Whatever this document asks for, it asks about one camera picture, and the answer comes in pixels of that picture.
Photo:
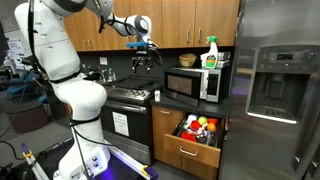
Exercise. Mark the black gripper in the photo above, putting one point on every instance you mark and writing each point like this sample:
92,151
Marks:
142,57

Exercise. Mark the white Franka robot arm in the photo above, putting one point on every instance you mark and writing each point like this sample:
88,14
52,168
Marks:
60,50

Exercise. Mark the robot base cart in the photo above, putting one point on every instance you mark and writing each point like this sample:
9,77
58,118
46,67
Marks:
133,165

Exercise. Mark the small white bottle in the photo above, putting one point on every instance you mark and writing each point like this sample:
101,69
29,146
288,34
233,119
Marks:
157,96

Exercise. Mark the stainless steel microwave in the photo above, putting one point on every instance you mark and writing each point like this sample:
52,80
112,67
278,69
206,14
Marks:
181,85

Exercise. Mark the woven wicker basket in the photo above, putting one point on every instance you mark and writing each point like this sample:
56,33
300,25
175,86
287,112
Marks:
187,61

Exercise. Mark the stainless steel gas stove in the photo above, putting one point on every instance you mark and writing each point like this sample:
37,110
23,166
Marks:
133,116

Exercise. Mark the white paper sign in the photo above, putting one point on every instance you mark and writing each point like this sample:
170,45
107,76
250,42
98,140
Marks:
120,124

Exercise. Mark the white plastic cup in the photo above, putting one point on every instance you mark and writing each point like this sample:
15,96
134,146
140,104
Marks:
190,118

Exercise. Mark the white green spray bottle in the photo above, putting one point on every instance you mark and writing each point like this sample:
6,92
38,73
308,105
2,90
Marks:
211,56

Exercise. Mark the small red measuring cup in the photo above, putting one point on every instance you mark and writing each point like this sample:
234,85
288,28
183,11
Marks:
184,134

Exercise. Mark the red plastic cup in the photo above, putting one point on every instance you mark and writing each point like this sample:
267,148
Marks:
195,125

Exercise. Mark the yellow green toy fruit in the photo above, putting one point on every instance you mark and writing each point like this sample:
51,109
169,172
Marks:
202,120

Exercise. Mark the silver white package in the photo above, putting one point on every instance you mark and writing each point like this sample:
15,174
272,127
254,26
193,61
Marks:
224,58

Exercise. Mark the orange toy fruit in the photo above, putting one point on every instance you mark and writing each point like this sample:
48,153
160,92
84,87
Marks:
211,127

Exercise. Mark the round dark ottoman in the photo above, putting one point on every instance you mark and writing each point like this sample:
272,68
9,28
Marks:
26,118

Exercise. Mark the blue chair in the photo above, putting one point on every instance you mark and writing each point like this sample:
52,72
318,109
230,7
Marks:
16,85

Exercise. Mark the white whiteboard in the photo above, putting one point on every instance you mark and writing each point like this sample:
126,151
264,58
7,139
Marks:
16,50

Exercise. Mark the stainless steel refrigerator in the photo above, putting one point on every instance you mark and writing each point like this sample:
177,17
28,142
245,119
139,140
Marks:
273,100

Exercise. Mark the blue wrist camera block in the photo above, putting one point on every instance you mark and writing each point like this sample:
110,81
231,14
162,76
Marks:
136,44

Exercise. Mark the white wall outlet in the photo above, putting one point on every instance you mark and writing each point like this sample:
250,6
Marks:
103,60

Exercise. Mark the wooden wall cabinets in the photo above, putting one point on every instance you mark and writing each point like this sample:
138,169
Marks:
176,23

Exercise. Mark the black camera on tripod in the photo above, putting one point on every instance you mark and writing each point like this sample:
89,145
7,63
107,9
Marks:
27,61

